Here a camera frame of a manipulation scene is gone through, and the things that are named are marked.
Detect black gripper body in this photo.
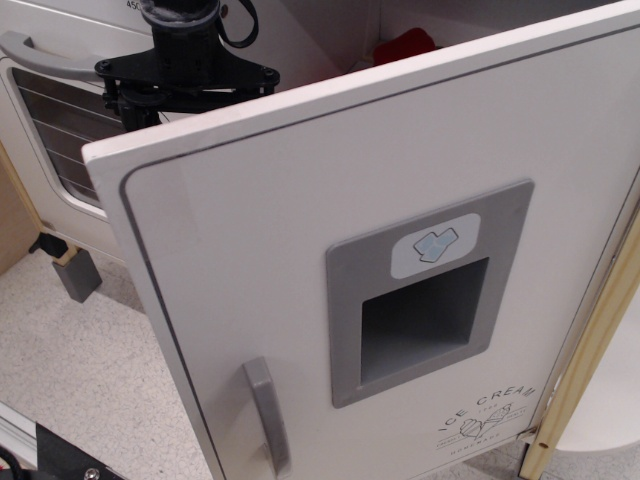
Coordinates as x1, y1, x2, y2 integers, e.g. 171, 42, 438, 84
95, 19, 280, 114

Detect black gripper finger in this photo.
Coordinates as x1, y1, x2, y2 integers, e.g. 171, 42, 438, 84
119, 96, 161, 131

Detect white toy fridge door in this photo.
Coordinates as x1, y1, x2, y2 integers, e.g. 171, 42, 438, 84
83, 1, 639, 479

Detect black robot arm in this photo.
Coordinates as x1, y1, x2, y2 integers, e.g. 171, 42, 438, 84
95, 1, 280, 132

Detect red object inside fridge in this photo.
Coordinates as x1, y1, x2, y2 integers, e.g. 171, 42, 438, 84
372, 27, 438, 66

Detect white toy oven door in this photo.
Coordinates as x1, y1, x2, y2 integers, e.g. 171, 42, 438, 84
1, 57, 124, 261

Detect grey kitchen leg block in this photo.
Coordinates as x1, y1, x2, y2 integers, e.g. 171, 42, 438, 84
52, 250, 102, 303

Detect grey ice dispenser panel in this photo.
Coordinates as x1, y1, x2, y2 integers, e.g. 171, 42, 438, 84
326, 179, 534, 408

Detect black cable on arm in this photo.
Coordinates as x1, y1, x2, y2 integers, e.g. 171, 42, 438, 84
219, 0, 261, 49

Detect grey oven door handle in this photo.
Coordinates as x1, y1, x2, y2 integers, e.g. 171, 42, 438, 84
1, 31, 101, 82

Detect grey fridge door handle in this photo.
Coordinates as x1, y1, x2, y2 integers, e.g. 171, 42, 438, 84
242, 357, 292, 479

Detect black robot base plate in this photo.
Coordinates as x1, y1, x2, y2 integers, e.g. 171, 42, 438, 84
1, 423, 123, 479

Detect light wooden corner post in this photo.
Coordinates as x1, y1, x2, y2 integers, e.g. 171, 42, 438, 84
519, 210, 639, 479

